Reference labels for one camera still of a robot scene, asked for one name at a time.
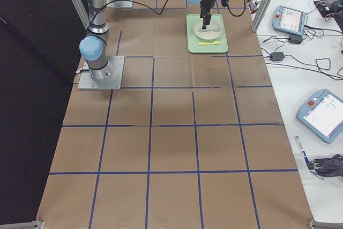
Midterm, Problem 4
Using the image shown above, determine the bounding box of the white round plate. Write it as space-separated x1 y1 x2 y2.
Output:
193 20 222 41

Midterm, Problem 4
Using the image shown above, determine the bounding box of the black power adapter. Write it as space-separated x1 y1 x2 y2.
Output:
288 35 303 45

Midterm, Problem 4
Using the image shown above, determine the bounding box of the light green plastic tray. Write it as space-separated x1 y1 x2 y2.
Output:
186 14 228 54

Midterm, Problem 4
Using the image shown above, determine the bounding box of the blue teach pendant far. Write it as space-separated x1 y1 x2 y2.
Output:
272 5 306 36

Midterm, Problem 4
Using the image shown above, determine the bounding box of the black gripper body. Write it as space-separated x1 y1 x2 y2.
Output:
200 0 217 17

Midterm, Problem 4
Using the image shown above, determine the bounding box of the black braided right cable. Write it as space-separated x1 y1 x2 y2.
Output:
85 0 247 36

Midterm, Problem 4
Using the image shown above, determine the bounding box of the teal green plastic spoon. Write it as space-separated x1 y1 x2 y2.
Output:
198 27 221 33

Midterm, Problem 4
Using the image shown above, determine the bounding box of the black power brick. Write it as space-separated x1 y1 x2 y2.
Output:
270 52 285 62

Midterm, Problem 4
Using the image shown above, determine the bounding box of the blue teach pendant near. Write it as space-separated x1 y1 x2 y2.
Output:
296 89 342 143

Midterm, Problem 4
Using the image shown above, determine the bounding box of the blue teach pendant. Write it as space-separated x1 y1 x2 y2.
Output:
272 5 306 36
296 89 342 143

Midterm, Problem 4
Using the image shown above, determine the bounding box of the dark folded umbrella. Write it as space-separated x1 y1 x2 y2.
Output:
307 154 342 179

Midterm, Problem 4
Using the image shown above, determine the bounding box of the aluminium frame post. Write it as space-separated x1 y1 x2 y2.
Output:
250 0 285 33

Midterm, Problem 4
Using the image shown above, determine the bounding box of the white marker pen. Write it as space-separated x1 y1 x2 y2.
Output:
294 136 309 162

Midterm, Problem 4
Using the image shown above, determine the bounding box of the yellow plastic fork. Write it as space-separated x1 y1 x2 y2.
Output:
198 41 221 46

